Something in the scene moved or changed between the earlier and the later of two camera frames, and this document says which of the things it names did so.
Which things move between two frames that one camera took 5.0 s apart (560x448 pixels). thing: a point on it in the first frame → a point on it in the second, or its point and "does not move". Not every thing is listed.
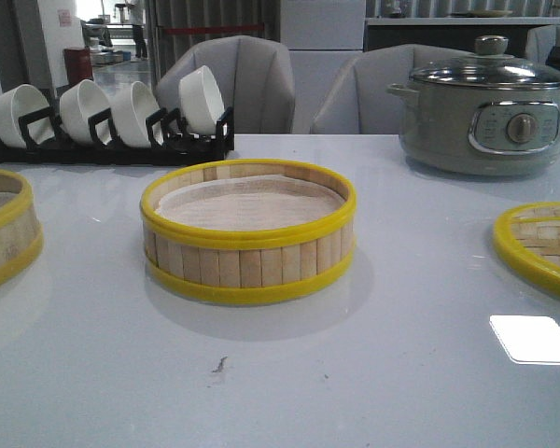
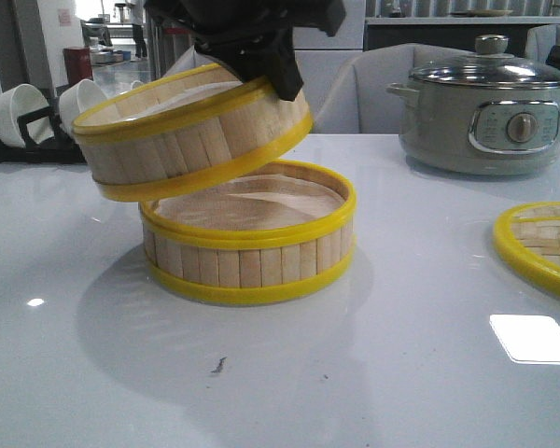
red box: [77, 64] does not move
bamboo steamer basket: [11, 236] → [175, 135]
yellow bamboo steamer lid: [539, 242] does not move
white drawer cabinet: [323, 37] does not move
